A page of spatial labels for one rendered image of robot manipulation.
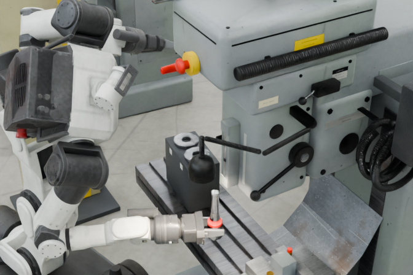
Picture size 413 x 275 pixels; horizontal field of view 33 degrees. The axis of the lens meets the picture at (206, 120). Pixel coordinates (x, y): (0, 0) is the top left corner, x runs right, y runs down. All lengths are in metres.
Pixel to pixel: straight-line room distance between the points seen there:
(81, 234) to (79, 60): 0.53
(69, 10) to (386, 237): 1.20
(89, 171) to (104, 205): 2.10
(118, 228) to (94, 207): 1.91
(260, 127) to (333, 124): 0.23
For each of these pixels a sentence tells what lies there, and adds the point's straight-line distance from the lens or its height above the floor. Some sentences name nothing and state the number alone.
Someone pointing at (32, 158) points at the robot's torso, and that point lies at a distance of 2.32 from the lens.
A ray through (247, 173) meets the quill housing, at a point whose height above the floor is 1.41.
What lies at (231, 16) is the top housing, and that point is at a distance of 1.67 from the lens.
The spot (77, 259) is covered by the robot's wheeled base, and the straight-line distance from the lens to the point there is 2.93.
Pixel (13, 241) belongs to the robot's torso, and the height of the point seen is 0.72.
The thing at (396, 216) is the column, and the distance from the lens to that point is 2.25.
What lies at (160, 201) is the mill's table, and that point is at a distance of 2.58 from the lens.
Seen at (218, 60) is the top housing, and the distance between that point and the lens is 1.63.
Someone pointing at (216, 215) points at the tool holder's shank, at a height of 1.19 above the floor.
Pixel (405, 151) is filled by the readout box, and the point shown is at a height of 1.55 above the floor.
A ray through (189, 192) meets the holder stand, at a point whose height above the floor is 1.06.
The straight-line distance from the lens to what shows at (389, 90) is 1.96.
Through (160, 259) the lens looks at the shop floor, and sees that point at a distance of 3.72.
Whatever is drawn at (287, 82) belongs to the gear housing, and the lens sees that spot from 1.77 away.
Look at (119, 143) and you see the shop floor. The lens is 4.57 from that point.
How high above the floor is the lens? 2.58
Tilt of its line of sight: 33 degrees down
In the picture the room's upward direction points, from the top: straight up
